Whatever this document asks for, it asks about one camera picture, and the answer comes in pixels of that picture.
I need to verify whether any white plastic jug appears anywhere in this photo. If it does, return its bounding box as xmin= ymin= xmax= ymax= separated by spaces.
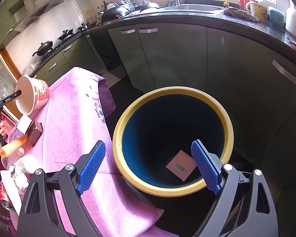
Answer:
xmin=285 ymin=0 xmax=296 ymax=34

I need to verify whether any yellow rimmed blue trash bin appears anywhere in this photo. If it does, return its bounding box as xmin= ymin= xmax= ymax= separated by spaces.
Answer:
xmin=112 ymin=86 xmax=235 ymax=199

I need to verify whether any white paper tissue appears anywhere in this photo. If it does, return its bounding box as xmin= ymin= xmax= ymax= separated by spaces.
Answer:
xmin=1 ymin=166 xmax=30 ymax=195

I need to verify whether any dish rack with bowls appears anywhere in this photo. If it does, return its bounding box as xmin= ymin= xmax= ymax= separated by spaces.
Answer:
xmin=106 ymin=0 xmax=139 ymax=9

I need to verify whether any brown rag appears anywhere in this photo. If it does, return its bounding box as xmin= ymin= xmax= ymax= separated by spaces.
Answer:
xmin=222 ymin=6 xmax=260 ymax=23

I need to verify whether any wooden door frame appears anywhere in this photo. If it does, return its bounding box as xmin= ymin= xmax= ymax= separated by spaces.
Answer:
xmin=0 ymin=48 xmax=24 ymax=119

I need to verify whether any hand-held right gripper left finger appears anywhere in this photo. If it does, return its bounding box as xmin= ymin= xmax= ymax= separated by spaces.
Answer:
xmin=16 ymin=140 xmax=106 ymax=237

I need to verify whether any red checkered cloth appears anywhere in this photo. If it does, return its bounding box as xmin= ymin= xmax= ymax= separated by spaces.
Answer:
xmin=0 ymin=112 xmax=19 ymax=139

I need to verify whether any dark brown ribbed box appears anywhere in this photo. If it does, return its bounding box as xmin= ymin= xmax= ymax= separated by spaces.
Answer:
xmin=27 ymin=121 xmax=43 ymax=147

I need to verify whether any black stone kitchen countertop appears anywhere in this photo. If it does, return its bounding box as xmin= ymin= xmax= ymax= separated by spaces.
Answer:
xmin=31 ymin=5 xmax=296 ymax=63

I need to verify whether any pink cardboard box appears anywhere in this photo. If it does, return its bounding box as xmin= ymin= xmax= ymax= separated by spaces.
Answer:
xmin=166 ymin=150 xmax=198 ymax=181

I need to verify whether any black wok with handle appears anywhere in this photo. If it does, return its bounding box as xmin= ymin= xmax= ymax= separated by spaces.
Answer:
xmin=32 ymin=41 xmax=53 ymax=57

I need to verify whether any teal mug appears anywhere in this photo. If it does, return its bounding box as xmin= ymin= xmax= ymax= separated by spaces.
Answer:
xmin=269 ymin=7 xmax=286 ymax=29

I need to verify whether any cream printed mug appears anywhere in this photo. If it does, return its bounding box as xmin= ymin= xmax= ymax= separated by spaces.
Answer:
xmin=245 ymin=1 xmax=269 ymax=21

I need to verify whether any large black wok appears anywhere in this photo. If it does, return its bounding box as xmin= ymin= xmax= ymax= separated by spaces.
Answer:
xmin=100 ymin=7 xmax=131 ymax=23

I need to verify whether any red instant noodle cup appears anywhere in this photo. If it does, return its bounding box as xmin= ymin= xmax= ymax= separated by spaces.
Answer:
xmin=15 ymin=75 xmax=50 ymax=116

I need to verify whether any small white box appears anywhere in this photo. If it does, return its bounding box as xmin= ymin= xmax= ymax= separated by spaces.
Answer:
xmin=17 ymin=116 xmax=32 ymax=132

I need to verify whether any red soda can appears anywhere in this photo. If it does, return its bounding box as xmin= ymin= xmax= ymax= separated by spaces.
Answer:
xmin=0 ymin=180 xmax=21 ymax=211

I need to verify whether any white round container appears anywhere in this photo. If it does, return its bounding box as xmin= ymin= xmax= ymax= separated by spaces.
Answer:
xmin=16 ymin=154 xmax=39 ymax=174

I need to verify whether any pink floral tablecloth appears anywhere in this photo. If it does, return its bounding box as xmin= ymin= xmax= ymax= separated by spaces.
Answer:
xmin=0 ymin=67 xmax=173 ymax=237

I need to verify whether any steel range hood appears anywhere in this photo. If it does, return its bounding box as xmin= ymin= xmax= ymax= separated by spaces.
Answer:
xmin=13 ymin=0 xmax=67 ymax=32

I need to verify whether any green base cabinet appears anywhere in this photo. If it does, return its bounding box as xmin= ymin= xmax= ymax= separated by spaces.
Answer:
xmin=107 ymin=23 xmax=208 ymax=93
xmin=206 ymin=27 xmax=296 ymax=178
xmin=36 ymin=36 xmax=106 ymax=79

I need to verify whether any black frying pan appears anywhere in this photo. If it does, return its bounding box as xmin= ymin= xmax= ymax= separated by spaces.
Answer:
xmin=139 ymin=2 xmax=161 ymax=11

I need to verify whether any orange foam fruit net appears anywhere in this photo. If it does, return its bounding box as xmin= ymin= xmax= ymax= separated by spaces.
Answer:
xmin=0 ymin=134 xmax=31 ymax=158

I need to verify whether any gas stove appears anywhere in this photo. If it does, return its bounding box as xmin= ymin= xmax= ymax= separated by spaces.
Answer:
xmin=31 ymin=31 xmax=85 ymax=63

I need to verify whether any yellow capped oil bottle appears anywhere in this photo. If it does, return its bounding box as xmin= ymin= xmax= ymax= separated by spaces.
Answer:
xmin=85 ymin=8 xmax=95 ymax=25

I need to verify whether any black pan with lid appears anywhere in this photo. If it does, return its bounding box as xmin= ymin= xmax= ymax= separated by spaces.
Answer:
xmin=57 ymin=29 xmax=74 ymax=41

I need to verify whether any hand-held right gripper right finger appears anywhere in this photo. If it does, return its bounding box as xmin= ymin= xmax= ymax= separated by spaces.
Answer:
xmin=191 ymin=139 xmax=279 ymax=237

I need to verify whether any steel sink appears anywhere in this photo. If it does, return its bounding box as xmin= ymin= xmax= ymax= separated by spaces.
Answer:
xmin=160 ymin=4 xmax=224 ymax=14

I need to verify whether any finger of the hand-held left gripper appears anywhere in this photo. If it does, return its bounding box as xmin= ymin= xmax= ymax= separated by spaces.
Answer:
xmin=0 ymin=90 xmax=22 ymax=107

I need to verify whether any clear plastic water bottle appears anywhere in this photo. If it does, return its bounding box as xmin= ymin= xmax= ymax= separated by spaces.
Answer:
xmin=1 ymin=147 xmax=25 ymax=169

